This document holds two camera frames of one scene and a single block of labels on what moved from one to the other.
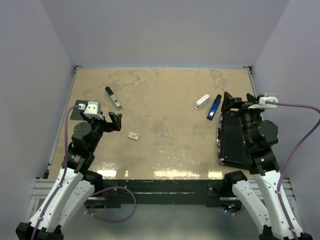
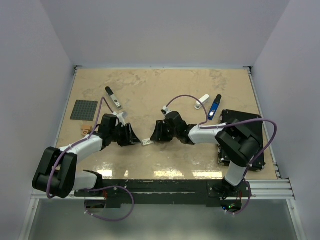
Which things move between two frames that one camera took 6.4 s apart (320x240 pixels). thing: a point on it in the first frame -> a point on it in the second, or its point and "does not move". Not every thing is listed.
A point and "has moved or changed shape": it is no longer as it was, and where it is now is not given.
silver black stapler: x=109 y=92 does not move
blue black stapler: x=214 y=107 does not move
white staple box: x=133 y=135 has moved or changed shape
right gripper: x=229 y=102 -> x=158 y=135
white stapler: x=202 y=100 does not move
